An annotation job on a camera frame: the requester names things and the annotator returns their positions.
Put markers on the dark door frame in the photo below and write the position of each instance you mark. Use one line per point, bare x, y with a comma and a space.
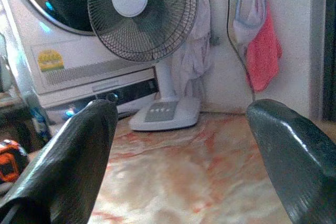
330, 51

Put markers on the white front-load washer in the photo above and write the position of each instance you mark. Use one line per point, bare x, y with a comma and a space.
78, 51

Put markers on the white blue plastic bag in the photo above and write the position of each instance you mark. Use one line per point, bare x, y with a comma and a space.
246, 24

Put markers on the orange black tool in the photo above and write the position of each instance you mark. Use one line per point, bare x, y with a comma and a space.
10, 163

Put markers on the pink hanging cloth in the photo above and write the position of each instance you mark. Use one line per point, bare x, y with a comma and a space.
262, 58

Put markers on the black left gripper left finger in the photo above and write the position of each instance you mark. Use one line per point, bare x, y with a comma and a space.
65, 161

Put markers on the yellow green energy label sticker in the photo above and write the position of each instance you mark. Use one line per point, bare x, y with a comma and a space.
51, 61

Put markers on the white hanging cloth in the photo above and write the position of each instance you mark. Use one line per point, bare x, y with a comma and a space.
199, 58

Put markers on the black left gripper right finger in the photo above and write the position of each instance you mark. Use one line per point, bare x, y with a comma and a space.
296, 161

